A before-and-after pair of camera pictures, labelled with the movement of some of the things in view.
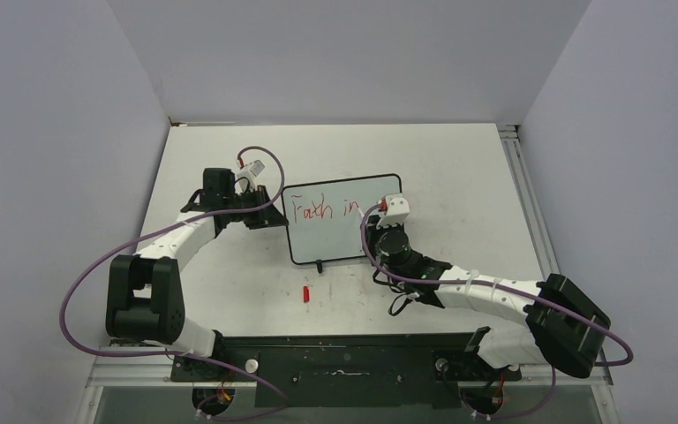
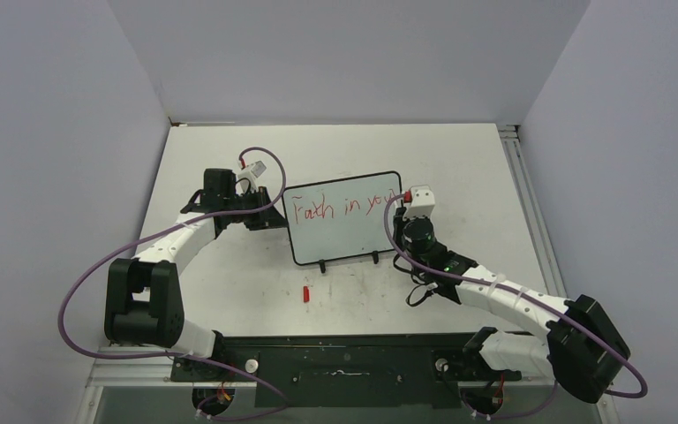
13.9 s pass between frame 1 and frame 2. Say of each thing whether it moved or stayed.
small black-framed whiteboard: stayed
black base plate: stayed
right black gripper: moved
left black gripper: stayed
